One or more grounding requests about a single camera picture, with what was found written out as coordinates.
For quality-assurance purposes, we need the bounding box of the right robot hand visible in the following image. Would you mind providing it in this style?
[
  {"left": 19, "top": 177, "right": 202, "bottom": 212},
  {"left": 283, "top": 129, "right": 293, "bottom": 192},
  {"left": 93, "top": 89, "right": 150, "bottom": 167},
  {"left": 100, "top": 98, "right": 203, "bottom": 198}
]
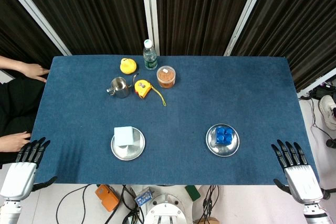
[{"left": 271, "top": 139, "right": 324, "bottom": 205}]

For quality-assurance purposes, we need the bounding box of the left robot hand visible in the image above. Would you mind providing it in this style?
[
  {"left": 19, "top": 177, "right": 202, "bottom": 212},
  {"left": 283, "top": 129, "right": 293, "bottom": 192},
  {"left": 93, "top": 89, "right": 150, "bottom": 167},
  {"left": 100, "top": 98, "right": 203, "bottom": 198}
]
[{"left": 0, "top": 136, "right": 58, "bottom": 201}]

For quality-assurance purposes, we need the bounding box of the person's left hand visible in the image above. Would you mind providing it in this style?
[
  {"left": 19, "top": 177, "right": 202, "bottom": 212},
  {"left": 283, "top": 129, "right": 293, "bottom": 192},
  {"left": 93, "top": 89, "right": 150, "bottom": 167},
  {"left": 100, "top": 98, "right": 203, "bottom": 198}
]
[{"left": 18, "top": 62, "right": 50, "bottom": 83}]

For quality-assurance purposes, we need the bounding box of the person's right hand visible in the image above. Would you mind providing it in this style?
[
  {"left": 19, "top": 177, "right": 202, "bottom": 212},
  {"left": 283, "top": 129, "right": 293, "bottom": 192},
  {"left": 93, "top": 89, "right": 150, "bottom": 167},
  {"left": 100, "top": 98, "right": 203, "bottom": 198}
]
[{"left": 0, "top": 131, "right": 32, "bottom": 153}]

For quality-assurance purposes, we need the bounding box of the blue toy brick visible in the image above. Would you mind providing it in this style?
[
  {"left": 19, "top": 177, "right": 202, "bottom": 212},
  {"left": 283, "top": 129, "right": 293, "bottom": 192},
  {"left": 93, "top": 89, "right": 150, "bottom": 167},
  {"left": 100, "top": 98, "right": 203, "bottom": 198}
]
[{"left": 214, "top": 126, "right": 234, "bottom": 145}]

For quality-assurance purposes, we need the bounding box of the light blue cube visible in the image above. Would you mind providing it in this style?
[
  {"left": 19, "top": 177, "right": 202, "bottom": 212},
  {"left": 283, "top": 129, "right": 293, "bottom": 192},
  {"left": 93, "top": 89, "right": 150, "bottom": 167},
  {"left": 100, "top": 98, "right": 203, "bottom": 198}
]
[{"left": 113, "top": 126, "right": 136, "bottom": 146}]

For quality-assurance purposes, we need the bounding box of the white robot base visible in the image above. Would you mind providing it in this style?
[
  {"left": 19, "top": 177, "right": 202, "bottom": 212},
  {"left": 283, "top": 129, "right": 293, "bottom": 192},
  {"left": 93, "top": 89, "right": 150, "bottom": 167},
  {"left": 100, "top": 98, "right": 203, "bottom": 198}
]
[{"left": 144, "top": 186, "right": 196, "bottom": 224}]

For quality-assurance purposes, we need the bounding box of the person's left forearm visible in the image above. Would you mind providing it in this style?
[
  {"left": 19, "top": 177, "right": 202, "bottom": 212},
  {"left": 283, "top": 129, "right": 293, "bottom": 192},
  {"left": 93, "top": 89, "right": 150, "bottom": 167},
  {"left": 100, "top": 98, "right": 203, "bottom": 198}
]
[{"left": 0, "top": 55, "right": 23, "bottom": 74}]

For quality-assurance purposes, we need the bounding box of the person's black clothing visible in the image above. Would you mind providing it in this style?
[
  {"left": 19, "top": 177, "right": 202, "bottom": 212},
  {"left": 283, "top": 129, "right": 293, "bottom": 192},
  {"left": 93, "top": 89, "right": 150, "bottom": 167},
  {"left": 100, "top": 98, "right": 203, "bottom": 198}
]
[{"left": 0, "top": 76, "right": 47, "bottom": 169}]

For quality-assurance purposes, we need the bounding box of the black pleated curtain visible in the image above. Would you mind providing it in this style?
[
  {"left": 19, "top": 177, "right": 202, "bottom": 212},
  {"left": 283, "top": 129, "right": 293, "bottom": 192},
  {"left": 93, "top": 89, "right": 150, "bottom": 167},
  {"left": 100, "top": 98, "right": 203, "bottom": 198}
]
[
  {"left": 230, "top": 0, "right": 336, "bottom": 92},
  {"left": 0, "top": 0, "right": 64, "bottom": 70},
  {"left": 154, "top": 0, "right": 259, "bottom": 56},
  {"left": 12, "top": 0, "right": 153, "bottom": 56}
]

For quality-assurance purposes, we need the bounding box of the white sneaker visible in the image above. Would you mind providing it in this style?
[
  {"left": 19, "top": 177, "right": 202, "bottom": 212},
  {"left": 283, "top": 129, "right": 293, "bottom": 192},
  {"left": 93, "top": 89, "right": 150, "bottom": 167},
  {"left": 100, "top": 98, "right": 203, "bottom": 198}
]
[{"left": 318, "top": 95, "right": 336, "bottom": 130}]

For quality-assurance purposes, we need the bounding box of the round metal plate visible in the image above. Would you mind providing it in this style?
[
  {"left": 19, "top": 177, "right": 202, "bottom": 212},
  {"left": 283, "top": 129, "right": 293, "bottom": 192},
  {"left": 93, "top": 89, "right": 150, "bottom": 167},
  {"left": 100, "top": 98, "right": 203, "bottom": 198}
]
[
  {"left": 205, "top": 123, "right": 240, "bottom": 157},
  {"left": 110, "top": 126, "right": 146, "bottom": 161}
]

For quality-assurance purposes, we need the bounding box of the stainless steel spouted pitcher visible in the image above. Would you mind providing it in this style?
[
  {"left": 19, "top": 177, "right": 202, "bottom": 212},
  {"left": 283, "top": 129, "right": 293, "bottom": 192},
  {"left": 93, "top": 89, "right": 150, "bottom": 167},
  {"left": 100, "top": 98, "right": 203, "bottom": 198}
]
[{"left": 106, "top": 73, "right": 139, "bottom": 99}]

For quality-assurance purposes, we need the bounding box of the orange handheld device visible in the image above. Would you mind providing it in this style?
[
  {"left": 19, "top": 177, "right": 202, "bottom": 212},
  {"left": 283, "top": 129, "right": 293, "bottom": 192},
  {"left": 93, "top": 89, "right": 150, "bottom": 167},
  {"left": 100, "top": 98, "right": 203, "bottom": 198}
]
[{"left": 94, "top": 184, "right": 120, "bottom": 212}]

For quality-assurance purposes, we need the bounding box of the black power adapter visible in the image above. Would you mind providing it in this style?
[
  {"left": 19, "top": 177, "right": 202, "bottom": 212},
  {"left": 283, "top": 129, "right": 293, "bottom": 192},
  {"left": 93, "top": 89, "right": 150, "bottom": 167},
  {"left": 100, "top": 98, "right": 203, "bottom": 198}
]
[{"left": 313, "top": 83, "right": 336, "bottom": 100}]

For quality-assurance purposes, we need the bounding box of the yellow pear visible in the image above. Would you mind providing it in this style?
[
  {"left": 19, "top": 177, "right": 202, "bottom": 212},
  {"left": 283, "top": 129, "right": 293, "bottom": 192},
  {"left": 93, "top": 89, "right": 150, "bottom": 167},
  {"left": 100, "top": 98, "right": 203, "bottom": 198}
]
[{"left": 120, "top": 58, "right": 138, "bottom": 74}]

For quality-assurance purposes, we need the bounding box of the green rectangular object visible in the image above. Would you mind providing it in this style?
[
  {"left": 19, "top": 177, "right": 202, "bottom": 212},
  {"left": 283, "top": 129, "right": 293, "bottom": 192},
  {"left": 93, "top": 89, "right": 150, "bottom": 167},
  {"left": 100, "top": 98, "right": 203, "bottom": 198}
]
[{"left": 184, "top": 185, "right": 202, "bottom": 202}]

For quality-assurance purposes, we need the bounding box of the yellow tape measure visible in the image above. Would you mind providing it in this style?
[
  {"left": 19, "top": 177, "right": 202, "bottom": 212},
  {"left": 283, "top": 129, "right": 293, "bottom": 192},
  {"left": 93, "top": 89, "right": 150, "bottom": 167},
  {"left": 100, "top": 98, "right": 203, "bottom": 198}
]
[{"left": 134, "top": 79, "right": 167, "bottom": 107}]

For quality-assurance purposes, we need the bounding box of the clear plastic water bottle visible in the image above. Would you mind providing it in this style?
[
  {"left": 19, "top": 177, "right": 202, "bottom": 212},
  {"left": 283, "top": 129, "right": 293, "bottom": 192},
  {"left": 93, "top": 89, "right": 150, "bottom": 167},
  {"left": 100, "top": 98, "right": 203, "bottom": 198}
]
[{"left": 143, "top": 39, "right": 159, "bottom": 71}]

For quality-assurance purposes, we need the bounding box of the blue and white box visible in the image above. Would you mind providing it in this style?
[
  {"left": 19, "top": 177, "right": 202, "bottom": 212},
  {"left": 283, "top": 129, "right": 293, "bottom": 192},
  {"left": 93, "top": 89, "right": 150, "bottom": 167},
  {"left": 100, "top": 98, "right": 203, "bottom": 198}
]
[{"left": 134, "top": 186, "right": 154, "bottom": 207}]

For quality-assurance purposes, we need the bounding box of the clear jar of rubber bands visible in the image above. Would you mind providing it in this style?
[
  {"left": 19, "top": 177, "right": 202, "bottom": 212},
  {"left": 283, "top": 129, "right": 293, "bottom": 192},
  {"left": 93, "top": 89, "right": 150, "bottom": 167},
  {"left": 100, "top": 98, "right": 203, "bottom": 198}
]
[{"left": 156, "top": 66, "right": 176, "bottom": 89}]

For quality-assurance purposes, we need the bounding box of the blue table cloth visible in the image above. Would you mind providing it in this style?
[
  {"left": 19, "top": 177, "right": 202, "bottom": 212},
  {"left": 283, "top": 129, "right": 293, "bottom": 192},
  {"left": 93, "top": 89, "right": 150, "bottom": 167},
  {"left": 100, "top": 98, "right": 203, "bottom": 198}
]
[{"left": 30, "top": 55, "right": 320, "bottom": 186}]

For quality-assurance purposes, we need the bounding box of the black looped cable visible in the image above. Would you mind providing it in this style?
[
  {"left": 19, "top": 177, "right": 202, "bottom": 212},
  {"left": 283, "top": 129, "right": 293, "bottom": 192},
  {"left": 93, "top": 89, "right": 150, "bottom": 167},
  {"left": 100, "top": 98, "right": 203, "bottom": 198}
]
[{"left": 56, "top": 184, "right": 91, "bottom": 224}]

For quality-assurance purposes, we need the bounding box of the white frame post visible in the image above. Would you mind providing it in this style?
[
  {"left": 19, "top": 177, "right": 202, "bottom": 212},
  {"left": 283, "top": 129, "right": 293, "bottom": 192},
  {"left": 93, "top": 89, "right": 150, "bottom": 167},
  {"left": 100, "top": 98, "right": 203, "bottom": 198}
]
[
  {"left": 140, "top": 0, "right": 160, "bottom": 56},
  {"left": 296, "top": 68, "right": 336, "bottom": 98},
  {"left": 0, "top": 0, "right": 72, "bottom": 56},
  {"left": 224, "top": 0, "right": 272, "bottom": 57}
]

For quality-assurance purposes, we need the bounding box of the black cable bundle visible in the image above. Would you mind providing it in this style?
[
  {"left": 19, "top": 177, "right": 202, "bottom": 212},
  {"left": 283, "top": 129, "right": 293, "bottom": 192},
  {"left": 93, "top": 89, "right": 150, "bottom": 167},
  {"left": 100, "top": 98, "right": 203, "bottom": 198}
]
[
  {"left": 121, "top": 185, "right": 145, "bottom": 224},
  {"left": 196, "top": 185, "right": 220, "bottom": 224}
]

